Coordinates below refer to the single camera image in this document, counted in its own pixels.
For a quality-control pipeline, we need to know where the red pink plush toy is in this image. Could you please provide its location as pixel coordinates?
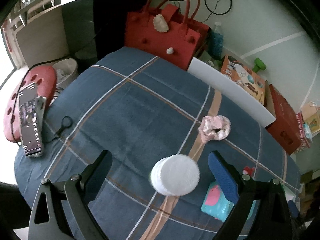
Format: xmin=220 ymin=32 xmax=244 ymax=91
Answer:
xmin=242 ymin=166 xmax=255 ymax=178

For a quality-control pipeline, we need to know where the teal tissue pack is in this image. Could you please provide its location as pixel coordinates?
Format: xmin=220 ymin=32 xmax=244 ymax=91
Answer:
xmin=200 ymin=181 xmax=256 ymax=222

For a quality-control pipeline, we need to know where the pink satin scrunchie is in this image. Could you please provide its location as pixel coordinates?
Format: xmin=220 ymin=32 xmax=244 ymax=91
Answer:
xmin=198 ymin=115 xmax=231 ymax=144

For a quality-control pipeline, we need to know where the white tray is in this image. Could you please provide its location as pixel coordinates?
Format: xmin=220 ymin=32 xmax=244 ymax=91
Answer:
xmin=270 ymin=178 xmax=297 ymax=203

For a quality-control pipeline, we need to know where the patterned pink gift box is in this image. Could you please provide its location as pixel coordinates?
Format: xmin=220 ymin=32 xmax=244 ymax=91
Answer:
xmin=295 ymin=112 xmax=312 ymax=153

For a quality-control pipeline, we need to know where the red cardboard box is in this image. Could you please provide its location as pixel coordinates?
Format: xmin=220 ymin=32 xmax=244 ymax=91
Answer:
xmin=265 ymin=84 xmax=301 ymax=155

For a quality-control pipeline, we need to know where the beige gift bag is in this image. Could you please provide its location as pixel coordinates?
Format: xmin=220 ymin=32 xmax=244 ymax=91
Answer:
xmin=301 ymin=101 xmax=319 ymax=134

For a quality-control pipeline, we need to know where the smartphone on stand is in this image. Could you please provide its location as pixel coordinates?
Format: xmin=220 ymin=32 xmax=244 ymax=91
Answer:
xmin=18 ymin=82 xmax=47 ymax=158

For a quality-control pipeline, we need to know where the orange picture box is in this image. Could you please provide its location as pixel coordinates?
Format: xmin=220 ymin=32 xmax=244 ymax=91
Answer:
xmin=221 ymin=54 xmax=265 ymax=105

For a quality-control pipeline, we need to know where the blue plaid table cloth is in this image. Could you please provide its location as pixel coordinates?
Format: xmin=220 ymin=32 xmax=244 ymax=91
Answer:
xmin=15 ymin=48 xmax=300 ymax=239

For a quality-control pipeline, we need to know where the red stool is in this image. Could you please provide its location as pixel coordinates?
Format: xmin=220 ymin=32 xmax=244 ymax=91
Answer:
xmin=4 ymin=66 xmax=57 ymax=142

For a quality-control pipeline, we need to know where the white foam board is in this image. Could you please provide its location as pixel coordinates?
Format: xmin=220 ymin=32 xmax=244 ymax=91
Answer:
xmin=187 ymin=57 xmax=276 ymax=127

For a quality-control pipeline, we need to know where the green dumbbell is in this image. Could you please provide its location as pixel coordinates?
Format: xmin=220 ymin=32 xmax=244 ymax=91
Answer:
xmin=252 ymin=57 xmax=266 ymax=73

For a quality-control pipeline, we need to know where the white waste bin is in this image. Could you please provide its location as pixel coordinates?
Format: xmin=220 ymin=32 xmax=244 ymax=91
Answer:
xmin=53 ymin=58 xmax=79 ymax=89

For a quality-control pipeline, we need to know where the blue water bottle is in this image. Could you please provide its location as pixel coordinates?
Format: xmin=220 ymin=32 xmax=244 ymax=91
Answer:
xmin=212 ymin=22 xmax=223 ymax=60

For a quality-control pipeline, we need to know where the red felt handbag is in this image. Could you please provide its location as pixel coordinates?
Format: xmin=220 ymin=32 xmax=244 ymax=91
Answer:
xmin=125 ymin=0 xmax=209 ymax=70

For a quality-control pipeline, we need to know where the black strap loop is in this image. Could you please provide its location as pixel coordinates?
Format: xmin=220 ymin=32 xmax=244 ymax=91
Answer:
xmin=44 ymin=115 xmax=73 ymax=144

